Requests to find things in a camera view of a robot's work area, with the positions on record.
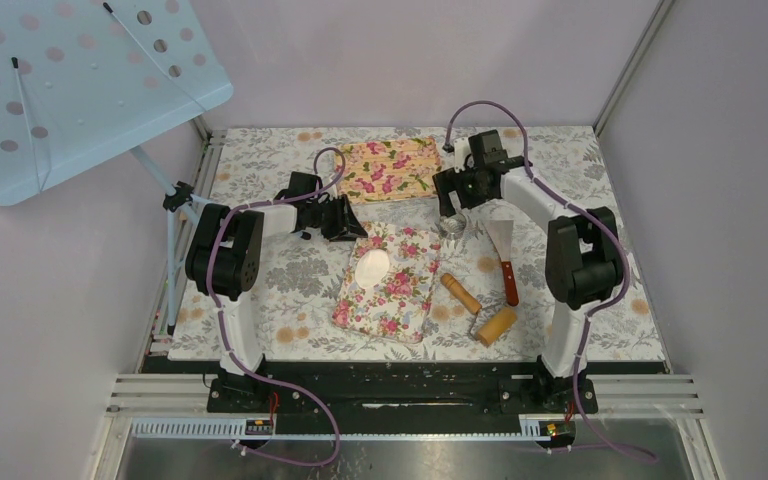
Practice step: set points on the white dough ball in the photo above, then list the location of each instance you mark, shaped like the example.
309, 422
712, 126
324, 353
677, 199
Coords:
372, 267

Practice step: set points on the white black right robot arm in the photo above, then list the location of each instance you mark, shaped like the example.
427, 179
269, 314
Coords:
585, 265

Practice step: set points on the yellow floral rectangular tray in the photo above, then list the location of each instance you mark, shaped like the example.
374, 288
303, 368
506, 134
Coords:
390, 170

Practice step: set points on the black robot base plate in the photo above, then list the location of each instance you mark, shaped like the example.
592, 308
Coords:
401, 397

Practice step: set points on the floral grey table mat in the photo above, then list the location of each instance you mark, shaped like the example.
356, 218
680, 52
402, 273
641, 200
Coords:
299, 280

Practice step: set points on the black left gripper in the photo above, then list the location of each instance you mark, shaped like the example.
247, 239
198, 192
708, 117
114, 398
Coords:
346, 226

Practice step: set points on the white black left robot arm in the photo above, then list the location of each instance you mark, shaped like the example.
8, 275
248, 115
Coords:
224, 256

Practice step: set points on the round metal dough cutter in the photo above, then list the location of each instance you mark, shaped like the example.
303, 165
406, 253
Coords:
452, 228

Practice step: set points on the red handled metal scraper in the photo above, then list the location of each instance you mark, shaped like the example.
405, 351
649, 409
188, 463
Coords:
501, 235

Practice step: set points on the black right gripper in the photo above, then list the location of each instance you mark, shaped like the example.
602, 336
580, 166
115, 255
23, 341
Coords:
449, 181

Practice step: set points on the light blue perforated music stand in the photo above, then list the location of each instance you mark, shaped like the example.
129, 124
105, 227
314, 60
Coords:
82, 82

